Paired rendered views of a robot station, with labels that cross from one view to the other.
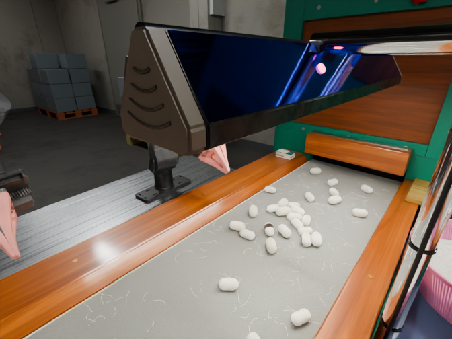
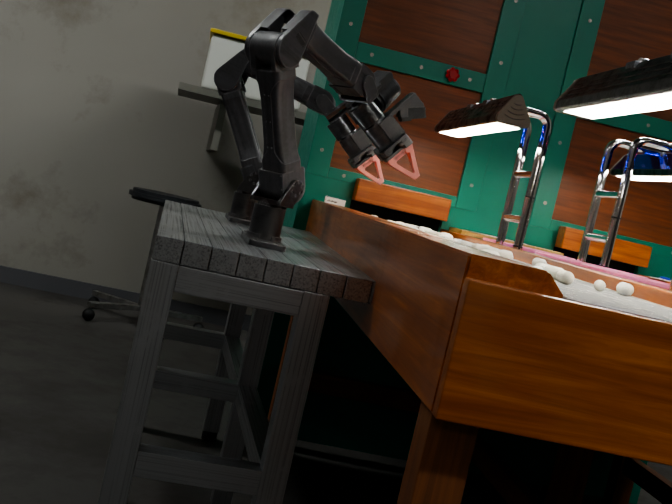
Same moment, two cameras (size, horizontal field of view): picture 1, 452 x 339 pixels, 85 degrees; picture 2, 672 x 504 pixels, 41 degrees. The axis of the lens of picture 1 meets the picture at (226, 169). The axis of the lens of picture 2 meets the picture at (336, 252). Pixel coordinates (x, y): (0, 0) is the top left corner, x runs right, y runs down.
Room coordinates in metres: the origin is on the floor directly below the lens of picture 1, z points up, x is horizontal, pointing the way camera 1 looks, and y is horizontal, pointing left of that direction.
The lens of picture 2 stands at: (-0.90, 1.84, 0.79)
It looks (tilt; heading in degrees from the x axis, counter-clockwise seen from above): 4 degrees down; 310
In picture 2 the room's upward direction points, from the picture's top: 13 degrees clockwise
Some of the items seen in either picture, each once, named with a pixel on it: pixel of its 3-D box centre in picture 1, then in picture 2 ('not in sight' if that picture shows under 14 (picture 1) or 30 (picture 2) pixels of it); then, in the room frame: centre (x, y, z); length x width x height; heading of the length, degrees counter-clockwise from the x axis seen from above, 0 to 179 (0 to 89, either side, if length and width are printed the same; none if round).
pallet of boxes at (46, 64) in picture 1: (60, 85); not in sight; (5.50, 3.47, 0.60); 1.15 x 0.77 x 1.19; 51
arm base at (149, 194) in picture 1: (163, 178); (243, 206); (0.78, 0.22, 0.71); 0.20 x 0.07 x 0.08; 141
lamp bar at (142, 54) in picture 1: (333, 72); (478, 117); (0.39, -0.16, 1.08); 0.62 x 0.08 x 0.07; 138
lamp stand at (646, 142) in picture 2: not in sight; (631, 223); (0.06, -0.51, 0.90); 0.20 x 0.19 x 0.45; 138
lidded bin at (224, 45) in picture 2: not in sight; (254, 74); (2.15, -0.97, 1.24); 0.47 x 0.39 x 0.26; 51
